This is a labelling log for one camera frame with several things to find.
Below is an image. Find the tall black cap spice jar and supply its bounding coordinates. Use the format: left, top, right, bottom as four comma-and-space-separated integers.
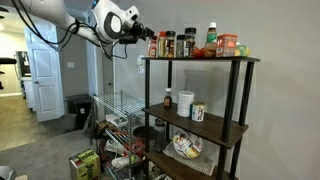
184, 27, 197, 58

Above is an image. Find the white cap sauce bottle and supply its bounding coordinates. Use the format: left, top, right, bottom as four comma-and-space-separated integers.
204, 21, 218, 59

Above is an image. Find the colourful printed bowl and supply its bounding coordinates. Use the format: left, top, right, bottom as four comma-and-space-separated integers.
172, 129, 204, 160

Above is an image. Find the small brown sauce bottle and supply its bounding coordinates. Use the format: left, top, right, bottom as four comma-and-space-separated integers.
163, 87, 174, 110

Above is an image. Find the red tomato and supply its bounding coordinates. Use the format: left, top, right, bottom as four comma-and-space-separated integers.
192, 47, 204, 60

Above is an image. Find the white black patterned item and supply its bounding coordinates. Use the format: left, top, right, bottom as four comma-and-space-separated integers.
105, 113, 129, 129

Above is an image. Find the large black cap spice jar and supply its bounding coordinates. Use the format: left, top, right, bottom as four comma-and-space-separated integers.
163, 30, 176, 59

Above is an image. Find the white cylindrical canister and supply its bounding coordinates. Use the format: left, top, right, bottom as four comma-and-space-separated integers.
176, 90, 195, 118

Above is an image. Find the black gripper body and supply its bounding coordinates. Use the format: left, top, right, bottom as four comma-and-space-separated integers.
128, 21, 148, 43

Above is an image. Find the black stereo camera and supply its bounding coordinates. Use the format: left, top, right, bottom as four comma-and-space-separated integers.
0, 57, 18, 65

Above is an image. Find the red cap spice bottle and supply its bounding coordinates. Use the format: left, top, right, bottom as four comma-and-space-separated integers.
148, 35, 159, 59

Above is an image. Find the white panel door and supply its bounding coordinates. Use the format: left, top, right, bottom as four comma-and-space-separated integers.
23, 18, 66, 123

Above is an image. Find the chrome wire rack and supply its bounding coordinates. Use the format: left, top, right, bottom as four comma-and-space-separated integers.
91, 89, 148, 180

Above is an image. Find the small grey bin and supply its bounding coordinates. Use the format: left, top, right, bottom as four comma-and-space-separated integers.
59, 113, 78, 132

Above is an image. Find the grey rounded object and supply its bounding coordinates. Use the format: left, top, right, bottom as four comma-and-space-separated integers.
0, 165, 17, 180

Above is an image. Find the black trash bin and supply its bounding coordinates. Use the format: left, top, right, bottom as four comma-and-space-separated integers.
64, 93, 93, 130

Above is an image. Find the small printed tin can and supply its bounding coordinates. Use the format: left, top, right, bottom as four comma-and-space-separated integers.
191, 101, 206, 123

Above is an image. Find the red food box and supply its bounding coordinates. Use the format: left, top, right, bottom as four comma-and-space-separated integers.
215, 33, 238, 58

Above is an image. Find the red cap green label jar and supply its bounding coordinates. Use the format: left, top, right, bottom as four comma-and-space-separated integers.
156, 31, 167, 59

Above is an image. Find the small black cap spice jar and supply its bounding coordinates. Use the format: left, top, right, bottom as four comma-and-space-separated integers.
175, 34, 186, 59

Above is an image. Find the white shoe with green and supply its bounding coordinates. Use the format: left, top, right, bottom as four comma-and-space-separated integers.
110, 153, 139, 169

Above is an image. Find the green cardboard drink box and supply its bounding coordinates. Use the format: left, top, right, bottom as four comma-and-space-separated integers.
68, 148, 102, 180

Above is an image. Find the dark round pot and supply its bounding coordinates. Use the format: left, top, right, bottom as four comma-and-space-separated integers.
133, 125, 156, 141

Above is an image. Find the dark grey water bottle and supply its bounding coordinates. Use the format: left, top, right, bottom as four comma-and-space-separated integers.
153, 118, 167, 154

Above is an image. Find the yellow green packet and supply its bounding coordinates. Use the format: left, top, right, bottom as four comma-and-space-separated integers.
234, 41, 251, 58

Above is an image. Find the white mesh mat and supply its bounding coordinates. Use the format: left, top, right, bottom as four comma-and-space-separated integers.
162, 141, 217, 177

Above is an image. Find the dark wood shelf unit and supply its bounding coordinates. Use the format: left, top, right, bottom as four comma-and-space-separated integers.
141, 55, 262, 180

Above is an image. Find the dark framed panel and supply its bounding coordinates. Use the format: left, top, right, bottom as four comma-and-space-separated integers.
14, 50, 33, 78

